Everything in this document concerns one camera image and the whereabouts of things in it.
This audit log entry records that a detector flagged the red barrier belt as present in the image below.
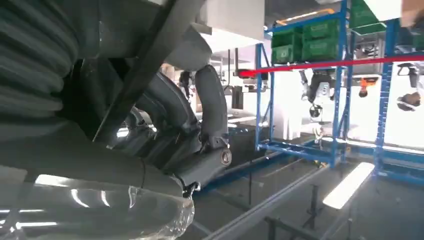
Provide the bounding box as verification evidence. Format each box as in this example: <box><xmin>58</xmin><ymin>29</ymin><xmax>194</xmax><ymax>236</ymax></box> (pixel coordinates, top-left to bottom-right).
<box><xmin>238</xmin><ymin>54</ymin><xmax>424</xmax><ymax>79</ymax></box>

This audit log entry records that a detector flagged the blue steel shelf rack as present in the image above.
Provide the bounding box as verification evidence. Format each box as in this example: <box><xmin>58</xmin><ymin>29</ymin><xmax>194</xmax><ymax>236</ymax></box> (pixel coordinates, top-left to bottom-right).
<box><xmin>373</xmin><ymin>18</ymin><xmax>424</xmax><ymax>186</ymax></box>
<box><xmin>254</xmin><ymin>0</ymin><xmax>353</xmax><ymax>168</ymax></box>

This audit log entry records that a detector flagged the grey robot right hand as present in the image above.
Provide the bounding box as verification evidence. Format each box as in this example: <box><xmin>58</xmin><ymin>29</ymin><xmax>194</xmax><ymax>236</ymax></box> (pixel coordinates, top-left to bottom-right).
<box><xmin>0</xmin><ymin>64</ymin><xmax>233</xmax><ymax>240</ymax></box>

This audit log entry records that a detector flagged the green plastic crate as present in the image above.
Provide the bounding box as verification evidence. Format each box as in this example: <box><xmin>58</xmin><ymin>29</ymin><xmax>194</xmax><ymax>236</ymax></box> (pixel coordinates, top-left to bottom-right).
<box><xmin>411</xmin><ymin>33</ymin><xmax>424</xmax><ymax>51</ymax></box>
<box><xmin>302</xmin><ymin>19</ymin><xmax>340</xmax><ymax>41</ymax></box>
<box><xmin>271</xmin><ymin>44</ymin><xmax>303</xmax><ymax>65</ymax></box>
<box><xmin>301</xmin><ymin>37</ymin><xmax>340</xmax><ymax>63</ymax></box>
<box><xmin>271</xmin><ymin>27</ymin><xmax>303</xmax><ymax>48</ymax></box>
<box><xmin>349</xmin><ymin>0</ymin><xmax>388</xmax><ymax>36</ymax></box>

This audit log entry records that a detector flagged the grey ceiling rail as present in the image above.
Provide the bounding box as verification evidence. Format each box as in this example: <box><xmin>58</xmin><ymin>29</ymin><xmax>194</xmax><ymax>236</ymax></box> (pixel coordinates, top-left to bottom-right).
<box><xmin>202</xmin><ymin>164</ymin><xmax>332</xmax><ymax>240</ymax></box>

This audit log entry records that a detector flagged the person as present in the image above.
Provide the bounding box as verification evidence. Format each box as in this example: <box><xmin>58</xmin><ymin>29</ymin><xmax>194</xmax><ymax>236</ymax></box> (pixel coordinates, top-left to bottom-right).
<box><xmin>396</xmin><ymin>62</ymin><xmax>424</xmax><ymax>113</ymax></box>
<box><xmin>178</xmin><ymin>70</ymin><xmax>194</xmax><ymax>101</ymax></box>
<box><xmin>358</xmin><ymin>76</ymin><xmax>380</xmax><ymax>99</ymax></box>

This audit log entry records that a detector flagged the white humanoid robot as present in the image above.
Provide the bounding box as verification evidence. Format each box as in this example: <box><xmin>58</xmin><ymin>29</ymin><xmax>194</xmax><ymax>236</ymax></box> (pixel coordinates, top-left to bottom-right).
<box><xmin>299</xmin><ymin>68</ymin><xmax>337</xmax><ymax>120</ymax></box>

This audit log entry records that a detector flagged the white ceiling light panel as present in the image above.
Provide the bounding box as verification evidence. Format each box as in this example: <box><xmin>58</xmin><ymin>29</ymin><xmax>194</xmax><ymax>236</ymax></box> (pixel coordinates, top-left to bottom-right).
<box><xmin>322</xmin><ymin>161</ymin><xmax>376</xmax><ymax>211</ymax></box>

